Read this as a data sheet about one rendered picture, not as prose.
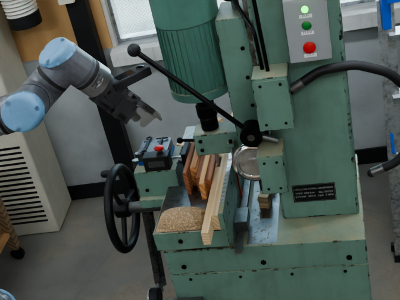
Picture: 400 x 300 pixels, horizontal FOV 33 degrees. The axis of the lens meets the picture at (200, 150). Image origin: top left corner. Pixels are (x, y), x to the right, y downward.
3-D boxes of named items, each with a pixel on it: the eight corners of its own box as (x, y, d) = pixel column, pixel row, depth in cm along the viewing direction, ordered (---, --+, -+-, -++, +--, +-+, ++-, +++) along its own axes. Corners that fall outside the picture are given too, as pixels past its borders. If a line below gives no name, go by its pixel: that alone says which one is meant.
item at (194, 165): (200, 158, 217) (196, 141, 214) (206, 158, 217) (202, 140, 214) (194, 186, 204) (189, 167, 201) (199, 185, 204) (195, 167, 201)
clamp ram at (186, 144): (172, 165, 216) (166, 141, 212) (195, 162, 215) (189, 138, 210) (167, 181, 209) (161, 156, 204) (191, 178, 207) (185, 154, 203)
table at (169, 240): (163, 143, 243) (160, 128, 240) (247, 134, 237) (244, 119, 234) (125, 253, 193) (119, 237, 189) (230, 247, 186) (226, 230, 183)
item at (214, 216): (234, 121, 234) (232, 108, 232) (240, 120, 234) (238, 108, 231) (213, 230, 184) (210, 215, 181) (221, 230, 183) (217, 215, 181)
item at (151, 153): (144, 150, 217) (140, 136, 214) (178, 147, 214) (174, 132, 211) (136, 173, 206) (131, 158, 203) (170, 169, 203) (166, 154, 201)
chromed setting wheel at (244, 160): (236, 178, 192) (228, 141, 186) (280, 175, 190) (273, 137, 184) (235, 185, 190) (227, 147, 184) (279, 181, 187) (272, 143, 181)
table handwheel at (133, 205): (101, 256, 203) (133, 251, 231) (165, 252, 199) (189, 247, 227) (96, 161, 206) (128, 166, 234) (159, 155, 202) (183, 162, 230)
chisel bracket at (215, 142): (201, 148, 206) (195, 124, 202) (246, 143, 203) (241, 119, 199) (197, 161, 200) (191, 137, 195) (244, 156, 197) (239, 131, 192)
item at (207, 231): (225, 138, 225) (223, 127, 223) (231, 137, 225) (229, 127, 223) (203, 244, 179) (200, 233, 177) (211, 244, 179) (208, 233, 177)
